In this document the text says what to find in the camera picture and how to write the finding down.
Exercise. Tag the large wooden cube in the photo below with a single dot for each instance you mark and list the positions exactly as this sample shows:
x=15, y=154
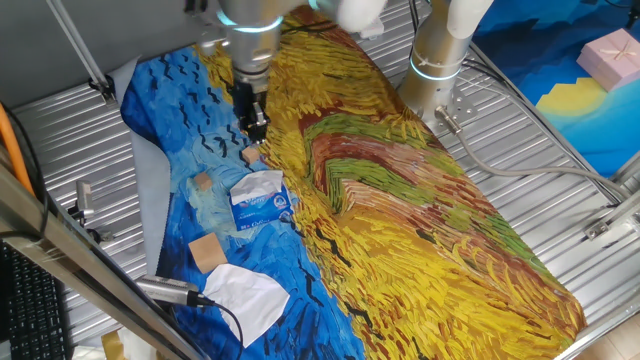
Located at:
x=207, y=252

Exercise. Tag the orange tube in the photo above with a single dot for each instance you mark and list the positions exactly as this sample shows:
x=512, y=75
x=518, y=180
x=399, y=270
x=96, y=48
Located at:
x=12, y=150

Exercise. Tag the aluminium corner bracket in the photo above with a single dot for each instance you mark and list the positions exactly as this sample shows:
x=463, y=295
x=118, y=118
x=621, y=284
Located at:
x=600, y=229

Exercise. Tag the blue and yellow cloth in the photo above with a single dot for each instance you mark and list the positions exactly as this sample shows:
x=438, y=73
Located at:
x=575, y=115

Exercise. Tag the small wooden cube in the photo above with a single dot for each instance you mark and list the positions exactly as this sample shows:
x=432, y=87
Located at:
x=250, y=155
x=203, y=181

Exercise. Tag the black stand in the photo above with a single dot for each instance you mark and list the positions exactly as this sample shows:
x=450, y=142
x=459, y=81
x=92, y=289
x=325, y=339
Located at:
x=634, y=12

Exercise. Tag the gold paper pack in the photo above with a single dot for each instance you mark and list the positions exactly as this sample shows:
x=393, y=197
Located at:
x=112, y=347

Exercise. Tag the grey metal rod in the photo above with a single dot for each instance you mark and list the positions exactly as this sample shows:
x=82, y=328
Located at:
x=75, y=45

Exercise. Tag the white napkin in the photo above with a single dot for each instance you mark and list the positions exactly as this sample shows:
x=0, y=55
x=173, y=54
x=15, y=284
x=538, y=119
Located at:
x=245, y=300
x=255, y=185

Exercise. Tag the silver cylindrical camera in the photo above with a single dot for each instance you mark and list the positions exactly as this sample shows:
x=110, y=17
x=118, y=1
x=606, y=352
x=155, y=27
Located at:
x=165, y=290

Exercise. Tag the black keyboard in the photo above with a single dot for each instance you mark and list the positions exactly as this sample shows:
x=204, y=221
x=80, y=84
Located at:
x=35, y=310

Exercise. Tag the white power strip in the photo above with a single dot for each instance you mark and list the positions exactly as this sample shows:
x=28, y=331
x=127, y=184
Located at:
x=372, y=30

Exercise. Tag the black table clamp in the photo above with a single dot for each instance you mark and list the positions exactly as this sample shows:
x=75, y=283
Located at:
x=100, y=235

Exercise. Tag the painted wheatfield tablecloth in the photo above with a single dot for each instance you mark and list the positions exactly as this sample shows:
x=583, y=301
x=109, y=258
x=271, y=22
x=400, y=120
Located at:
x=400, y=225

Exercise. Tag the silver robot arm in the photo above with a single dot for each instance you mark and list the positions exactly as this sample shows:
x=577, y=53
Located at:
x=252, y=45

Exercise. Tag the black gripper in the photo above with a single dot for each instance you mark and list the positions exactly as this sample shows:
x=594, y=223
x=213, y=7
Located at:
x=247, y=97

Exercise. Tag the blue tissue pack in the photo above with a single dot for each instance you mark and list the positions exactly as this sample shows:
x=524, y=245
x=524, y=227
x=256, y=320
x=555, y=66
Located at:
x=262, y=214

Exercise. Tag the aluminium frame beam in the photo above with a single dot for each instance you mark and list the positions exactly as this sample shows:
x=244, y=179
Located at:
x=75, y=255

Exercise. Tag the pink gift box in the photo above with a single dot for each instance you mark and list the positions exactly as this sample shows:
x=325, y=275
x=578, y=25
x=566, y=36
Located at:
x=612, y=60

